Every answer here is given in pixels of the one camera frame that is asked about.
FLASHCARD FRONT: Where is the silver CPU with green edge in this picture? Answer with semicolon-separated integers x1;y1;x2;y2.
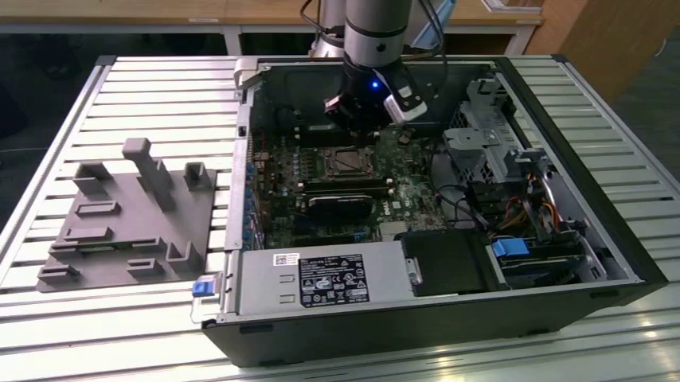
334;153;371;172

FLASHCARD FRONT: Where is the black RAM slot bank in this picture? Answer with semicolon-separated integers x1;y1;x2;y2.
300;180;387;197
296;122;355;147

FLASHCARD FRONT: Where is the green motherboard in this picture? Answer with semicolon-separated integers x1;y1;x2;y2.
247;119;453;250

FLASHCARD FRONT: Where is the grey metal drive cage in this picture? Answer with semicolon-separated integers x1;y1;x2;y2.
441;77;553;186

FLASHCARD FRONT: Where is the black graphics card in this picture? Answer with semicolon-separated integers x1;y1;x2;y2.
303;190;378;219

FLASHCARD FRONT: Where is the silver chipset heatsink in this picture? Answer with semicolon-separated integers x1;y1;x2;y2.
379;221;410;241

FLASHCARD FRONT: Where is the clear plastic tray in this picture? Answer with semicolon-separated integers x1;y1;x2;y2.
479;0;543;13

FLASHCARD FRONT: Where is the black plastic shroud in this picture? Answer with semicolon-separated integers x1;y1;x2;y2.
401;229;503;298

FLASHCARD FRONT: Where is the hard disk in blue carrier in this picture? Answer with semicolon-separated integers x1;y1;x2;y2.
490;236;580;287

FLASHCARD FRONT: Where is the grey power supply unit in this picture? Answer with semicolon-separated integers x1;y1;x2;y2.
232;240;421;316

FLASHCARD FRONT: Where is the wooden cabinet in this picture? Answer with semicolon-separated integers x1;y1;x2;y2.
525;0;680;104

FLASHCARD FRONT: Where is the grey parts rack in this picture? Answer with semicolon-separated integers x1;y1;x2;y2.
33;137;220;294

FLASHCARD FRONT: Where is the black open PC case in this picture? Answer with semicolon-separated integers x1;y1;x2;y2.
199;54;669;368

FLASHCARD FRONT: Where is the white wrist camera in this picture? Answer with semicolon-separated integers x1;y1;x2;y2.
382;81;429;125

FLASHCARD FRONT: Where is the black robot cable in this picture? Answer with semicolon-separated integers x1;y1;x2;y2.
418;0;451;103

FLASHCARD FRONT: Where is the black internal cable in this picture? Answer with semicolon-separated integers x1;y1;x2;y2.
433;182;490;232

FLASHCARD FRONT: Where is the yellow power wire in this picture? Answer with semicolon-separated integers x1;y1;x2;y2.
498;198;526;232

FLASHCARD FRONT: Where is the orange power wire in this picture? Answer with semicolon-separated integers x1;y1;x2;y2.
541;201;562;234

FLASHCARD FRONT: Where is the wooden desk with white frame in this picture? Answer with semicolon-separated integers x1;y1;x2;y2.
0;0;546;57

